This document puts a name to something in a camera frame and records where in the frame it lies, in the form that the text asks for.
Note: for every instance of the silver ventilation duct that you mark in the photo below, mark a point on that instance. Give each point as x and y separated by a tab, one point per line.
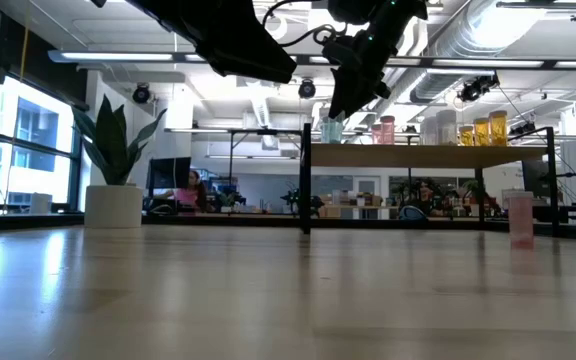
448	45

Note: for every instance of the blue round floor object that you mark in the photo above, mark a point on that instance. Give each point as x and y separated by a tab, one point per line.
413	214

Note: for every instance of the wooden shelf black metal frame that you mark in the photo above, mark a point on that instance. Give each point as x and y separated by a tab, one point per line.
418	156

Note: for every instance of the green snake plant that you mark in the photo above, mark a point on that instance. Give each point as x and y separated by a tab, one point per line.
110	145

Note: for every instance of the white bin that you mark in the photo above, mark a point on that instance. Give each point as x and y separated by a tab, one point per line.
41	204

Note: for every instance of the linear ceiling light fixture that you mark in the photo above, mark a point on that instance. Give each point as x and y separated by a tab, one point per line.
488	63

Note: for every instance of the black aluminium table frame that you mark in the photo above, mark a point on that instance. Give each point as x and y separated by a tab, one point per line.
243	220

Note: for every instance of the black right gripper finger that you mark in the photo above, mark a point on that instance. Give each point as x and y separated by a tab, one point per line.
363	97
342	92

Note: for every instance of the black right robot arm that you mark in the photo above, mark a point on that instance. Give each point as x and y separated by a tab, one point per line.
378	10

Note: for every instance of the black background metal frame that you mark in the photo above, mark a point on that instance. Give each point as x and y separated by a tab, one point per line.
268	132

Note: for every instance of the pink medicine bottle white cap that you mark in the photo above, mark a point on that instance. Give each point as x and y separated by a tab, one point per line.
520	225
375	136
387	132

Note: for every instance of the background shelf with boxes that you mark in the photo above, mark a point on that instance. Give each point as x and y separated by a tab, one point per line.
348	202

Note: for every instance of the white round plant pot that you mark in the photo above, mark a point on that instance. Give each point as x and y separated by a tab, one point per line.
113	207

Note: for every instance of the black computer monitor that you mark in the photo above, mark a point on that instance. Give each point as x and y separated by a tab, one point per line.
168	170
535	177

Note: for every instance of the cluttered background workbench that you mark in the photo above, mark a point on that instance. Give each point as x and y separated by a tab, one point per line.
433	200

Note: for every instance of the person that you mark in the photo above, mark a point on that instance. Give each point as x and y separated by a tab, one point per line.
190	196

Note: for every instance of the black round ceiling spotlight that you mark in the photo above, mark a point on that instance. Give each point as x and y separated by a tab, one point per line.
306	89
141	94

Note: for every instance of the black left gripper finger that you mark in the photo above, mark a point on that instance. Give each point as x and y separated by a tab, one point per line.
253	60

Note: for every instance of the black ceiling track light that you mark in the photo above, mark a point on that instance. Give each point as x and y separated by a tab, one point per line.
470	91

